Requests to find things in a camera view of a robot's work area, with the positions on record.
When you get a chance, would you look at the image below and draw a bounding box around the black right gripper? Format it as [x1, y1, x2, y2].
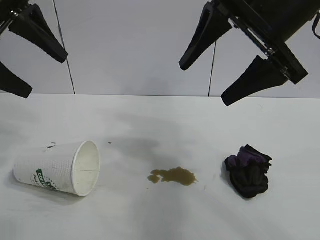
[178, 0, 317, 106]

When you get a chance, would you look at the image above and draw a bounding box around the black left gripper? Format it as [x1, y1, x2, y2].
[0, 0, 69, 99]

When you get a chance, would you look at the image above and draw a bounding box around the white paper coffee cup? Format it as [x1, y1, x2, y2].
[13, 140, 101, 198]

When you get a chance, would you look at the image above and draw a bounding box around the black purple cloth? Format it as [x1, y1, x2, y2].
[224, 144, 273, 200]

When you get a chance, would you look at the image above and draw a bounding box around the brown coffee spill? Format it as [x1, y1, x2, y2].
[147, 166, 200, 188]

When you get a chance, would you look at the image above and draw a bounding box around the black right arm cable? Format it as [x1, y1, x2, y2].
[311, 13, 320, 40]

